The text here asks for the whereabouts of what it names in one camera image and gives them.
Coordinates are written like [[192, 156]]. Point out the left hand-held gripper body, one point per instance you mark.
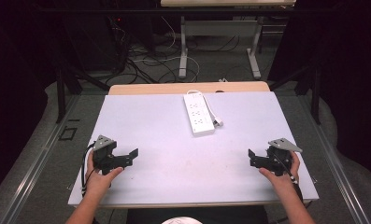
[[102, 152]]

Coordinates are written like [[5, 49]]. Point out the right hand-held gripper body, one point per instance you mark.
[[279, 157]]

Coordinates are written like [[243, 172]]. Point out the person's right hand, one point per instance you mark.
[[284, 179]]

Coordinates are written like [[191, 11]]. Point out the person's left hand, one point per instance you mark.
[[99, 183]]

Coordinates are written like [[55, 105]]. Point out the white power strip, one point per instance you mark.
[[199, 114]]

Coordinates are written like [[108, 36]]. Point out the black metal stand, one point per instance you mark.
[[61, 93], [314, 93]]

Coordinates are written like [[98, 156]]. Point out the person's dark clothing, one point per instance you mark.
[[198, 214]]

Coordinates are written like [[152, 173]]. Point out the dark computer tower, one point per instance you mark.
[[96, 43]]

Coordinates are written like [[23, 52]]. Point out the desk with white legs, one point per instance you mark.
[[219, 29]]

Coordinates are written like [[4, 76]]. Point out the aluminium floor rail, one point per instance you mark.
[[339, 174], [33, 171]]

